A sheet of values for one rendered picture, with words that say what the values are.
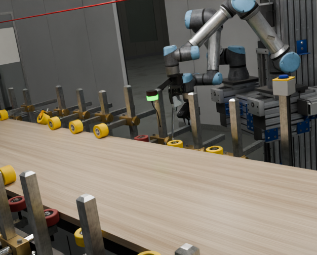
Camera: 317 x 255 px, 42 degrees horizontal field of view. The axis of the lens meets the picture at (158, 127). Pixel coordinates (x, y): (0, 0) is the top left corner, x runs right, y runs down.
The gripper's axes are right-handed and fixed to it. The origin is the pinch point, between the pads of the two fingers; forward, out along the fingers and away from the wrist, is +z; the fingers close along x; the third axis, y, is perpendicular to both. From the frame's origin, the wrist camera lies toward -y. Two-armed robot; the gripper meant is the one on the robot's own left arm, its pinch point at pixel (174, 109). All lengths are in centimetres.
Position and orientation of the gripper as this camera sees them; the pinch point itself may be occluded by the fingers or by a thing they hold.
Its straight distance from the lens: 236.7
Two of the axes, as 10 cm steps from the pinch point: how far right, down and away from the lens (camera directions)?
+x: 3.9, -2.9, 8.7
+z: 1.5, 9.6, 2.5
